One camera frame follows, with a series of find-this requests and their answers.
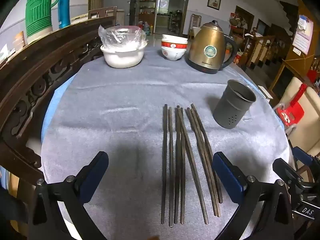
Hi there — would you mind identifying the clear plastic bag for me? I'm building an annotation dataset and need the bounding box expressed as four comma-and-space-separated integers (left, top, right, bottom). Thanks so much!
98, 25, 147, 50

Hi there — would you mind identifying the blue table cover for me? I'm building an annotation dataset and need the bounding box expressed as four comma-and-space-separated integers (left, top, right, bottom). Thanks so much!
41, 67, 290, 160

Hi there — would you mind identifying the blue thermos bottle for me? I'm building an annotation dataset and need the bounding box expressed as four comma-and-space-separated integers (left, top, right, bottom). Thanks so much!
58, 0, 71, 29

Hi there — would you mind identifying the gold electric kettle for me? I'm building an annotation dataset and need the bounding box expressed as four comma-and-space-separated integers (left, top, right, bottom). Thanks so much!
186, 20, 238, 70

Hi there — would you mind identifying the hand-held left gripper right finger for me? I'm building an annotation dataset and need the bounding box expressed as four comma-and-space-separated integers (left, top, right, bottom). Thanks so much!
212, 152, 294, 240

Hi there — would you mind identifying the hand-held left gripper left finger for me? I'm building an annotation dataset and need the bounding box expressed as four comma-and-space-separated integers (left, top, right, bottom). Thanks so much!
32, 151, 109, 240

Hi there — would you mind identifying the red plastic chair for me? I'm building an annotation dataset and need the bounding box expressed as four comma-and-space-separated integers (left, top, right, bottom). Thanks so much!
274, 84, 308, 127

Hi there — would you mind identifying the wooden stair railing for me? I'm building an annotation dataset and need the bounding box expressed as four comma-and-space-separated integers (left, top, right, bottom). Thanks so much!
240, 29, 295, 80

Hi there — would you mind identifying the dark carved wooden bench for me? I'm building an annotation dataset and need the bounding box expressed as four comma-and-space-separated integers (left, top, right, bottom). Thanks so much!
0, 15, 118, 240

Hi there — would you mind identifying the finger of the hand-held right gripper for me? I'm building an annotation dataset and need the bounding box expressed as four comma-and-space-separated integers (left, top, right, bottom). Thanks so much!
272, 158, 308, 191
292, 146, 316, 180

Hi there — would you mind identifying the red banded white bowl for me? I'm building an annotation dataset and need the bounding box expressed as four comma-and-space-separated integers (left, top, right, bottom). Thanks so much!
161, 40, 188, 52

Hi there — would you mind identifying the plain white bowl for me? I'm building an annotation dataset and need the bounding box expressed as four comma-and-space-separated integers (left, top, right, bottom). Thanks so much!
161, 34, 188, 44

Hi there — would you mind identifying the small white stool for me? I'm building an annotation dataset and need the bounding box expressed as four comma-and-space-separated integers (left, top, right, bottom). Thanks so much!
257, 85, 275, 100

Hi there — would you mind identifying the large white basin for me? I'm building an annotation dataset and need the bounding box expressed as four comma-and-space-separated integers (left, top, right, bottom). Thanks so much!
100, 44, 146, 68

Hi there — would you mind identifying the dark wooden chair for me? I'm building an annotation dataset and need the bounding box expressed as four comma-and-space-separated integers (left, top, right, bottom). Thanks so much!
88, 6, 117, 20

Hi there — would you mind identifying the set of dark chopsticks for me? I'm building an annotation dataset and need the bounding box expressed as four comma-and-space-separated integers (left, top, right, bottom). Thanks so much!
160, 103, 224, 228

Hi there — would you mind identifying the shelf with goods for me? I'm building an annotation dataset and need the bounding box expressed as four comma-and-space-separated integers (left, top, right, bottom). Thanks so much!
137, 0, 158, 33

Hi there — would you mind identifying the framed wall picture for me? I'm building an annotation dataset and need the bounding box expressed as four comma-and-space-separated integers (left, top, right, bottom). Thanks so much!
207, 0, 222, 11

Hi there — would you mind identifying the green thermos jug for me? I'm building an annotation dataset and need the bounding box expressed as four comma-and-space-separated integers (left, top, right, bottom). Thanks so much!
26, 0, 62, 37

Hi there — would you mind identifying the grey metal chopstick holder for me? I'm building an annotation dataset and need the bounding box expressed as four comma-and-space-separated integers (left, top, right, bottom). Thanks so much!
213, 79, 257, 130

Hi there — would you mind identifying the grey tablecloth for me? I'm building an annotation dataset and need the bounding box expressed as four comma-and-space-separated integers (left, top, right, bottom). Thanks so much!
41, 40, 290, 240

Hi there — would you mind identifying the black kettle base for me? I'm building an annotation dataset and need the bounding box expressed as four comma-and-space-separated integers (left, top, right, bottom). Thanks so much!
185, 58, 230, 75

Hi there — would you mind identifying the cream chair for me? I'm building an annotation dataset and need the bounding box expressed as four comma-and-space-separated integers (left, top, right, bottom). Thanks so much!
277, 76, 320, 160

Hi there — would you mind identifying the wall calendar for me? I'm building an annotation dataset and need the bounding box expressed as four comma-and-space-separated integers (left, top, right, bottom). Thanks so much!
292, 14, 314, 55

